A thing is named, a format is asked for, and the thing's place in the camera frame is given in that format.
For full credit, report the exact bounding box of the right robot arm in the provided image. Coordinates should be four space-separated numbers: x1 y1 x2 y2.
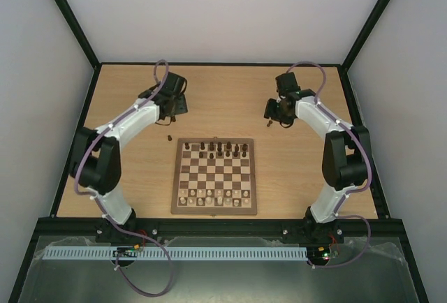
265 89 372 242

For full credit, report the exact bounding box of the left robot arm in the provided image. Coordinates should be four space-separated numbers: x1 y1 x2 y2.
69 90 187 242

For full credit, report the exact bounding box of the wooden chess board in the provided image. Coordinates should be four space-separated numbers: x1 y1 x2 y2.
171 138 258 216

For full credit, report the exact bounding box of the light chess pieces row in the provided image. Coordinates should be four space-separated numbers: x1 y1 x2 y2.
176 189 253 209

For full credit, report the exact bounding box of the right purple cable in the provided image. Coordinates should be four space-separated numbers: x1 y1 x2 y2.
284 61 373 269

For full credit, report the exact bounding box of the black aluminium frame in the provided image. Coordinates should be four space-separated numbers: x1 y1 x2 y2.
6 0 430 303

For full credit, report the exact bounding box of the grey slotted cable duct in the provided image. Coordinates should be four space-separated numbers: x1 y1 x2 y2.
42 246 308 261

